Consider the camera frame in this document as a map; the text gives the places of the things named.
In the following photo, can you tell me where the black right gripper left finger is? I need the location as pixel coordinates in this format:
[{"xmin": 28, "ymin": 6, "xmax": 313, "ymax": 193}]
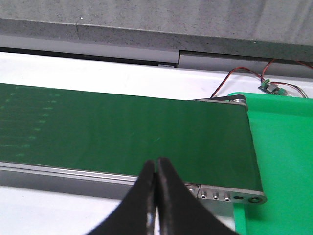
[{"xmin": 88, "ymin": 160, "xmax": 156, "ymax": 235}]

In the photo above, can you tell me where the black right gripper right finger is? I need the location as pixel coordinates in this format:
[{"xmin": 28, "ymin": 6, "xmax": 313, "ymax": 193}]
[{"xmin": 156, "ymin": 158, "xmax": 236, "ymax": 235}]

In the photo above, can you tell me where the green conveyor belt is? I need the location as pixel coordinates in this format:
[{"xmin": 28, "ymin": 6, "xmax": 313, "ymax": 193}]
[{"xmin": 0, "ymin": 82, "xmax": 263, "ymax": 192}]

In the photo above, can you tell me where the green plastic tray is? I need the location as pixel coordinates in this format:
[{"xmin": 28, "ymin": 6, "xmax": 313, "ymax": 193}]
[{"xmin": 234, "ymin": 93, "xmax": 313, "ymax": 235}]

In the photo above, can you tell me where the small green circuit board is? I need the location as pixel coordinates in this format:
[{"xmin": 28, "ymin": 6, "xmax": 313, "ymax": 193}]
[{"xmin": 258, "ymin": 79, "xmax": 288, "ymax": 96}]

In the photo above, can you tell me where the grey cabinet panel under counter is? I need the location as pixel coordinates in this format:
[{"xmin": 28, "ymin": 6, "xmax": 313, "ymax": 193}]
[{"xmin": 0, "ymin": 34, "xmax": 313, "ymax": 79}]

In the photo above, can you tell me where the grey stone counter slab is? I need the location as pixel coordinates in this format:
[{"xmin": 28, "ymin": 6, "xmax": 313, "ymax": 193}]
[{"xmin": 0, "ymin": 0, "xmax": 313, "ymax": 62}]

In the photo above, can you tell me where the aluminium conveyor frame rail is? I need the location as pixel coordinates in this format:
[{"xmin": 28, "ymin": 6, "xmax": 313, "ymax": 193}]
[{"xmin": 0, "ymin": 94, "xmax": 268, "ymax": 205}]

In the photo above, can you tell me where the red wire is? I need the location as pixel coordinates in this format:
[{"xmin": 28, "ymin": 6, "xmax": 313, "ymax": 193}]
[{"xmin": 210, "ymin": 58, "xmax": 313, "ymax": 98}]

